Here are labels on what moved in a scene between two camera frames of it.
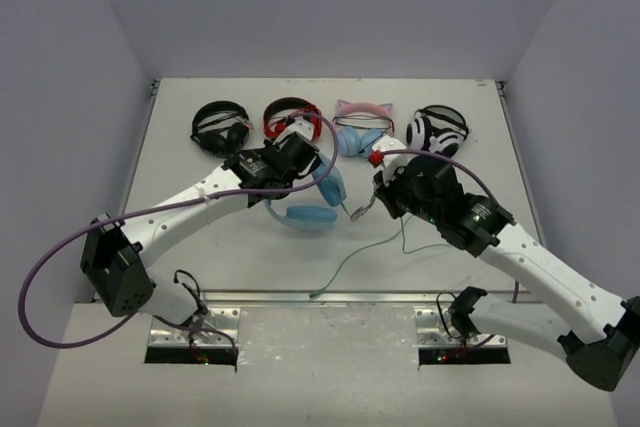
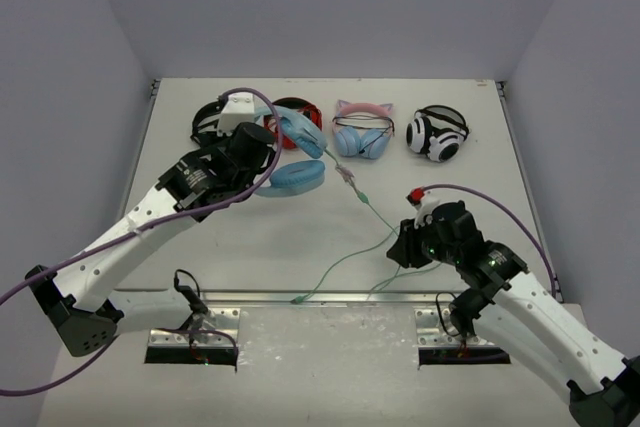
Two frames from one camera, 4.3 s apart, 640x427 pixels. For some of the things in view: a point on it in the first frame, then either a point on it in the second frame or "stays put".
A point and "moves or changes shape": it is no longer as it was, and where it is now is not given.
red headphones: (282, 111) stays put
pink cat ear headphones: (358, 124) stays put
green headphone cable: (355, 216) moves or changes shape
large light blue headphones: (314, 217) moves or changes shape
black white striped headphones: (437, 129) stays put
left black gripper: (304, 151) -> (273, 136)
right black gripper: (386, 192) -> (404, 250)
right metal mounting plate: (430, 333) stays put
